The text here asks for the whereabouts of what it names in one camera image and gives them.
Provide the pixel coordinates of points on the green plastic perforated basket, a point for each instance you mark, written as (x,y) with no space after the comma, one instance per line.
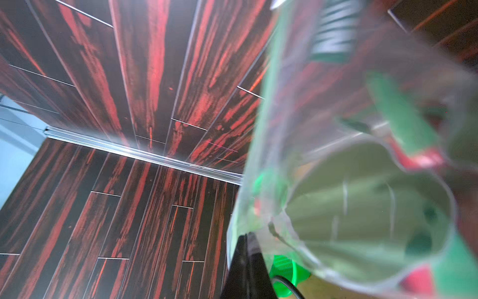
(285,267)

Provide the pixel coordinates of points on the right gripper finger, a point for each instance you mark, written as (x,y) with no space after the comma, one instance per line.
(248,277)

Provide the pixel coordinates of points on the dragon fruit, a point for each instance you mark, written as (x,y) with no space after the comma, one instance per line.
(418,145)

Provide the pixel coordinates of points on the clear zip-top bag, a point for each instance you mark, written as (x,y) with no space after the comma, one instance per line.
(322,184)

